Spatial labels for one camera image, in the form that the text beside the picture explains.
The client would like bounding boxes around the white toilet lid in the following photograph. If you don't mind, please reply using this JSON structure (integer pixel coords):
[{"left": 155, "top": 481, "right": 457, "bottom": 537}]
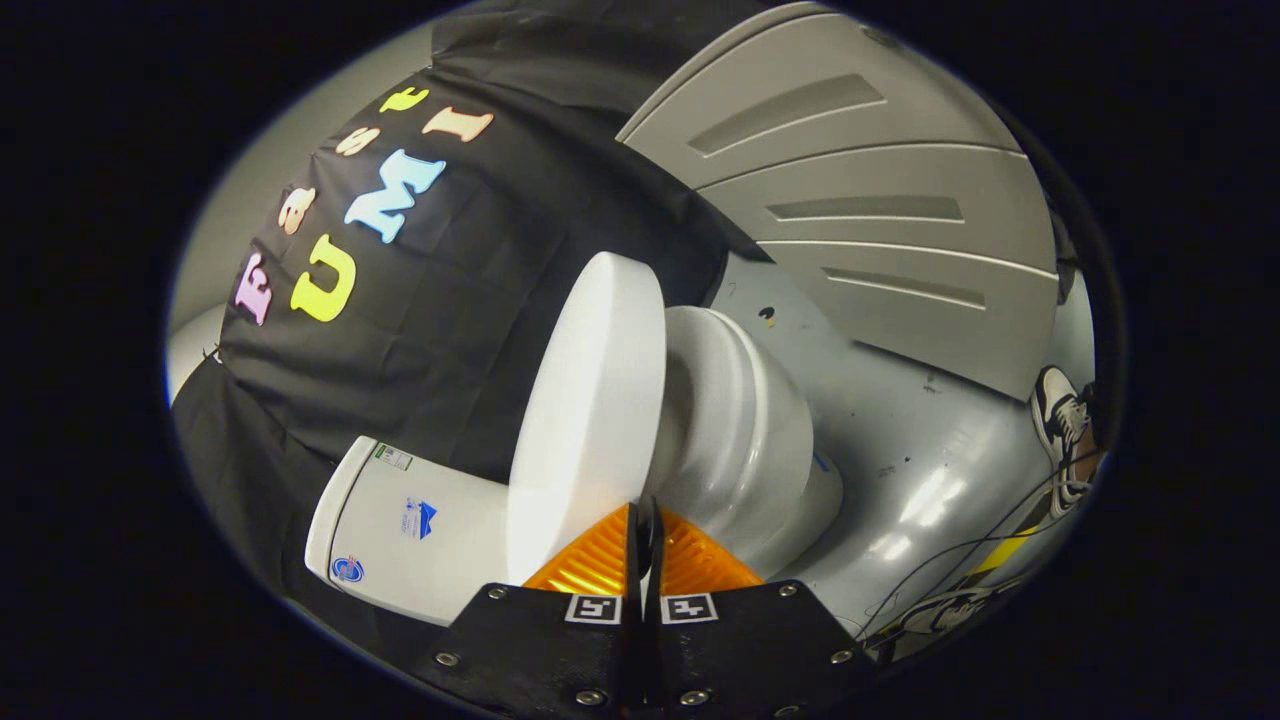
[{"left": 505, "top": 251, "right": 669, "bottom": 587}]

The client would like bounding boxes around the grey drawer cabinet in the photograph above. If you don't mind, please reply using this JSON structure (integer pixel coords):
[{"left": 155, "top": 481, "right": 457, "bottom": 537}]
[{"left": 615, "top": 0, "right": 1061, "bottom": 402}]

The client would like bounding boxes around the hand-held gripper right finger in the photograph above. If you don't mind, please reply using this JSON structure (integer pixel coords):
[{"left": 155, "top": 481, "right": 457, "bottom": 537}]
[{"left": 645, "top": 498, "right": 876, "bottom": 720}]

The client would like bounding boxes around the black backdrop cloth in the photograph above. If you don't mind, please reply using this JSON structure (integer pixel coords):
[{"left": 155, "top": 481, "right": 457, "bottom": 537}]
[{"left": 172, "top": 0, "right": 773, "bottom": 681}]

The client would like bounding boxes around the thin black cable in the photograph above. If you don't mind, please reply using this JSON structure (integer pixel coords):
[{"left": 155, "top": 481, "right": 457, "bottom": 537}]
[{"left": 858, "top": 448, "right": 1103, "bottom": 641}]

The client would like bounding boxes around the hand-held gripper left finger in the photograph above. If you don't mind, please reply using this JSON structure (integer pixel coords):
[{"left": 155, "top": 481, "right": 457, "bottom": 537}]
[{"left": 428, "top": 500, "right": 647, "bottom": 720}]

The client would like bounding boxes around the white ceramic toilet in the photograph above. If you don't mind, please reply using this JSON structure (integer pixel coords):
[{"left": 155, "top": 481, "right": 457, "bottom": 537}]
[{"left": 304, "top": 305, "right": 846, "bottom": 628}]

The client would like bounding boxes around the person's black white shoe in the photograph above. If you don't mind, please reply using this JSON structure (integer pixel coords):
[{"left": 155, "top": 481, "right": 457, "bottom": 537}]
[{"left": 1030, "top": 365, "right": 1093, "bottom": 518}]

